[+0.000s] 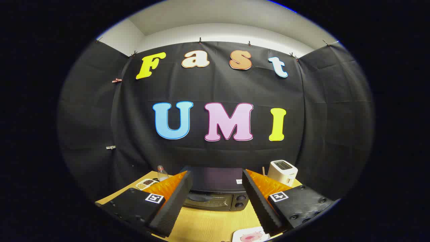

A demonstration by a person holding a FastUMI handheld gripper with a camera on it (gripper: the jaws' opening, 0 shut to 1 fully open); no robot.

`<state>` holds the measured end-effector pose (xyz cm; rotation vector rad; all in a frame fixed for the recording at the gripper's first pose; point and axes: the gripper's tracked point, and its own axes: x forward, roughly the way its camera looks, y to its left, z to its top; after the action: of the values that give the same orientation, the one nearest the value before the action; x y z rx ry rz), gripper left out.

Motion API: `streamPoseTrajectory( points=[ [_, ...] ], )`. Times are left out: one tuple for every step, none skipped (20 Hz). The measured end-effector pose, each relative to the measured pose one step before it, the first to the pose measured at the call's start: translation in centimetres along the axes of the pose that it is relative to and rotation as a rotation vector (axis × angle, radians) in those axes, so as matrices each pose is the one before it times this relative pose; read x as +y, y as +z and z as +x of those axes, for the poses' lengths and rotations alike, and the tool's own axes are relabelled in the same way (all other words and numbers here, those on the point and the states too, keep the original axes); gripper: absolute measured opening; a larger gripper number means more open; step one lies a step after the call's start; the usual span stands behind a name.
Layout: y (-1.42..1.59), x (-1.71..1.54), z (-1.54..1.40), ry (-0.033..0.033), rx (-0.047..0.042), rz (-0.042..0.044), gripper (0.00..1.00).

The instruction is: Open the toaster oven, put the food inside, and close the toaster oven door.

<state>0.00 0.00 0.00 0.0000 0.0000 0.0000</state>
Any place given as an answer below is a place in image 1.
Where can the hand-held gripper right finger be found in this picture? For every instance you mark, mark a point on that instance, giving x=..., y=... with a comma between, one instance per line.
x=260, y=203

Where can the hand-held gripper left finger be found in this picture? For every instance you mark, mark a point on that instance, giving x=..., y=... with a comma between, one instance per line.
x=174, y=203

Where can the pink ham slice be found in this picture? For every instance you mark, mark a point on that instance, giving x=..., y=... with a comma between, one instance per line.
x=250, y=237

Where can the white square plate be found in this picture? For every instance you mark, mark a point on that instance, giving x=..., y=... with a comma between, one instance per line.
x=237, y=237

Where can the black toaster oven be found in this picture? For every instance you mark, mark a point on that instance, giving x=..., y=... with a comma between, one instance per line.
x=216, y=179

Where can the white bread toaster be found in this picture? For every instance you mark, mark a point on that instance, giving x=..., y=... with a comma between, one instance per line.
x=282, y=171

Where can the clear plastic bottle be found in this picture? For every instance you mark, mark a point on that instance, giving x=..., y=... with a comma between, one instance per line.
x=162, y=174

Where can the divided white snack tray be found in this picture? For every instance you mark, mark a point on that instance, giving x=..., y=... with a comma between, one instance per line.
x=146, y=184

